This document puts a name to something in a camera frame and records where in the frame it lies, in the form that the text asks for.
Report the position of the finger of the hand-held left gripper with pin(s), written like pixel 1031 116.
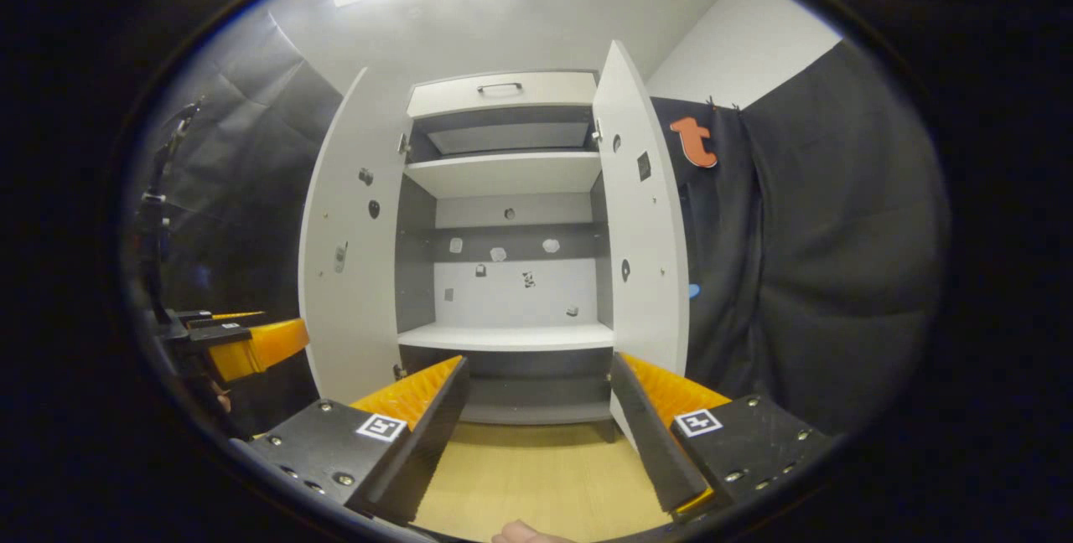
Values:
pixel 268 346
pixel 214 323

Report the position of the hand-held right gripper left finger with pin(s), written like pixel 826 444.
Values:
pixel 436 434

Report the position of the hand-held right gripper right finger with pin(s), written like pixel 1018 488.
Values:
pixel 650 442

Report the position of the white shoe cabinet door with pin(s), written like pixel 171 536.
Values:
pixel 645 317
pixel 352 317

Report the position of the white double-door shoe cabinet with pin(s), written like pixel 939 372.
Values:
pixel 511 174

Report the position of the black backdrop cloth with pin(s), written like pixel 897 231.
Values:
pixel 838 275

